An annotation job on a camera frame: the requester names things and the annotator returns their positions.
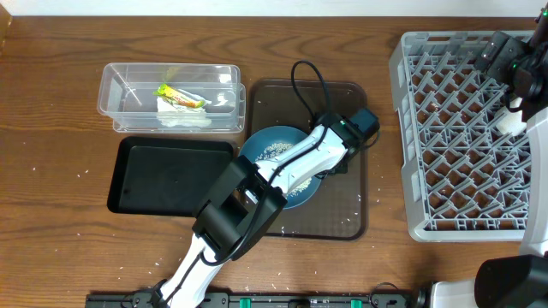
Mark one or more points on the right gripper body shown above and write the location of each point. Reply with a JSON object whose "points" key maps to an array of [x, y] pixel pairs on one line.
{"points": [[510, 62]]}

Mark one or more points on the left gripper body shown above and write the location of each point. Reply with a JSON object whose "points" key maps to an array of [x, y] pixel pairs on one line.
{"points": [[343, 168]]}

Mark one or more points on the white cup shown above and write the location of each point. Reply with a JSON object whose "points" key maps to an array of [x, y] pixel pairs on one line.
{"points": [[510, 122]]}

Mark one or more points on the large dark blue plate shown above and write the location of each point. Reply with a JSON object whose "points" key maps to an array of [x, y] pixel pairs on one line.
{"points": [[255, 145]]}

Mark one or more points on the green yellow snack wrapper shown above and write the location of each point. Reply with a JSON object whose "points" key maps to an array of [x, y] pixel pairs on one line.
{"points": [[178, 97]]}

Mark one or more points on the white tissue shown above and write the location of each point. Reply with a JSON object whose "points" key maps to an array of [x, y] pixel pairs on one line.
{"points": [[171, 115]]}

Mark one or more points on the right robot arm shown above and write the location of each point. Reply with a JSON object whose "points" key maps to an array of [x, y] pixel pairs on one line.
{"points": [[521, 280]]}

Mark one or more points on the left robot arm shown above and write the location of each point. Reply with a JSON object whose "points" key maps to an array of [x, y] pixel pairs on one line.
{"points": [[247, 197]]}

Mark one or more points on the grey dishwasher rack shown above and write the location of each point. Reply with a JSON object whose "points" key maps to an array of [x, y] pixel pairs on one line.
{"points": [[463, 180]]}

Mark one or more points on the dark brown serving tray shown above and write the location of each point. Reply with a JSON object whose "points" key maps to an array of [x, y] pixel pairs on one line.
{"points": [[334, 208]]}

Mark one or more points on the pile of white rice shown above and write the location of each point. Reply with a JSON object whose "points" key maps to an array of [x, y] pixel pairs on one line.
{"points": [[276, 149]]}

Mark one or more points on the black plastic tray bin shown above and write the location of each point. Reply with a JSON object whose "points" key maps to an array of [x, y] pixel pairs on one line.
{"points": [[165, 177]]}

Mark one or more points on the clear plastic bin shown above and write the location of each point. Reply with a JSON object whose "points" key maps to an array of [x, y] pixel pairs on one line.
{"points": [[126, 95]]}

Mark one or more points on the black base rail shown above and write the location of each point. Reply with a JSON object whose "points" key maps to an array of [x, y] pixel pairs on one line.
{"points": [[225, 300]]}

